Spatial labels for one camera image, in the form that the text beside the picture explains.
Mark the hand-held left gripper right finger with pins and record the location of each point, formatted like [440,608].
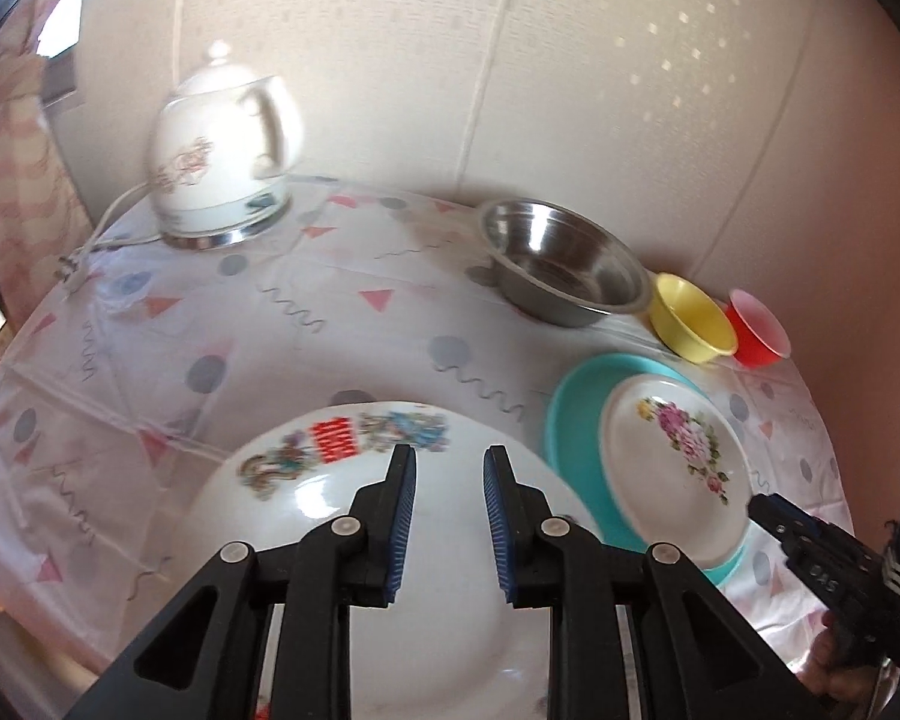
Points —
[495,525]

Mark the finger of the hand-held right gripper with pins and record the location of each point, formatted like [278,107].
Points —
[776,517]

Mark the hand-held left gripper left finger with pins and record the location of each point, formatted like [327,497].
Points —
[403,517]

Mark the white floral plate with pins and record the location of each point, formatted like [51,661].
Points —
[645,480]

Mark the large white dragon-print plate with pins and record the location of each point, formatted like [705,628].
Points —
[435,660]

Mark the small red plastic bowl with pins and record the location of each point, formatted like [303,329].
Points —
[757,330]

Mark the person's right hand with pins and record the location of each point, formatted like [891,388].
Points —
[832,682]

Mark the teal plate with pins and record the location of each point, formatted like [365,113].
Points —
[574,427]

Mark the patterned plastic tablecloth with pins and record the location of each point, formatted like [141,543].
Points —
[285,345]

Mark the yellow plastic bowl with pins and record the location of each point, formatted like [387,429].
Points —
[690,319]

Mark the stainless steel bowl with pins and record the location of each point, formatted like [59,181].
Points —
[562,255]

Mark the metal kettle base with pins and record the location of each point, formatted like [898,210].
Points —
[225,238]

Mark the white ceramic electric kettle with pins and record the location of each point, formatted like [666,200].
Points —
[210,150]

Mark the pink patterned curtain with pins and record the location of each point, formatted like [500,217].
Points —
[22,187]

